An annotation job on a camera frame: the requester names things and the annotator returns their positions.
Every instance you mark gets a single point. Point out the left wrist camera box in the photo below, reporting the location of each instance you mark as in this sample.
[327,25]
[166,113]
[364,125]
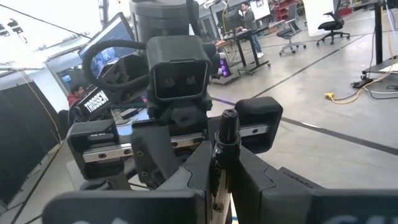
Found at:
[178,68]

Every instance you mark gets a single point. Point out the computer tower purple light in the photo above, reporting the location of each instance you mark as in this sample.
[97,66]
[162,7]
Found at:
[224,67]

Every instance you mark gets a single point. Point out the black partition panel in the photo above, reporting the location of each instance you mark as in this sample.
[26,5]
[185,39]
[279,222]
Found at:
[25,140]

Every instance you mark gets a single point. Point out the black power strip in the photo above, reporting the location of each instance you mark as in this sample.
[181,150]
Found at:
[362,82]

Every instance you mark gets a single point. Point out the tilted blue-screen monitor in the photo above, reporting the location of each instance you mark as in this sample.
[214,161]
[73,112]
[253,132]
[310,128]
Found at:
[109,37]

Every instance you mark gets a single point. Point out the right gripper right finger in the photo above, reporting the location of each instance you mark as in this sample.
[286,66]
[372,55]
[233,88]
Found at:
[280,205]

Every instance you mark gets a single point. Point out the white board panel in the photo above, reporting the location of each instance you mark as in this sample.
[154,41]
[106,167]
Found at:
[317,15]

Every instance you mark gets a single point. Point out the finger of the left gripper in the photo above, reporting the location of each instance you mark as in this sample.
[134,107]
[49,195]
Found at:
[210,130]
[152,149]

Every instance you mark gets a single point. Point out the black vertical post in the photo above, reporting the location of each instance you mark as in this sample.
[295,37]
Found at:
[378,31]

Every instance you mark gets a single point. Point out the grey office chair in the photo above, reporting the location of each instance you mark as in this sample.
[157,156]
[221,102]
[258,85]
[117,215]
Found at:
[290,31]

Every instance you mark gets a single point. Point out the person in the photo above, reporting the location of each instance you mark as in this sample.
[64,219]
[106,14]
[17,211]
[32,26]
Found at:
[76,93]
[250,21]

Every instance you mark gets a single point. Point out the black office chair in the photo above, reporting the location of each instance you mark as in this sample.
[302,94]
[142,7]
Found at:
[334,25]

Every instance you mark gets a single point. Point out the black standing desk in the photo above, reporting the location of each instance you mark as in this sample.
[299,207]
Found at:
[245,46]

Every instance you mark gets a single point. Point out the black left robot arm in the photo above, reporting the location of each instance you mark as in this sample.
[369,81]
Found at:
[158,18]

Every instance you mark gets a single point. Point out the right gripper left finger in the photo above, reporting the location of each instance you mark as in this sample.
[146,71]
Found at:
[140,208]

